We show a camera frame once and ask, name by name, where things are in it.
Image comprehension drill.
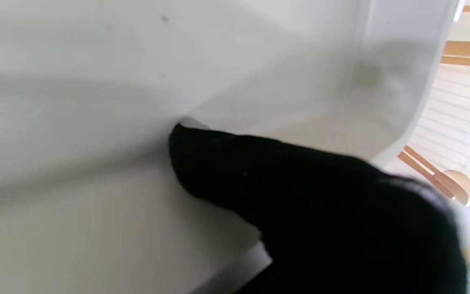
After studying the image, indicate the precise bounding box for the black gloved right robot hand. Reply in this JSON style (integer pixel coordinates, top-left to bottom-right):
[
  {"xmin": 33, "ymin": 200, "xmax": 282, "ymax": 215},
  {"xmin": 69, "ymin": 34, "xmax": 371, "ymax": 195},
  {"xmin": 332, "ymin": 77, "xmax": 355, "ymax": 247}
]
[{"xmin": 169, "ymin": 122, "xmax": 470, "ymax": 294}]

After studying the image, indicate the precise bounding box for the cream baking tray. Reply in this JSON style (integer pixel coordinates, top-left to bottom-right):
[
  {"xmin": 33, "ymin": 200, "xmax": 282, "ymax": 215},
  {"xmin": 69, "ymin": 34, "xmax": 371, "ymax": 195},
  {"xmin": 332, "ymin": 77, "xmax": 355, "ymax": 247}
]
[{"xmin": 0, "ymin": 0, "xmax": 462, "ymax": 294}]

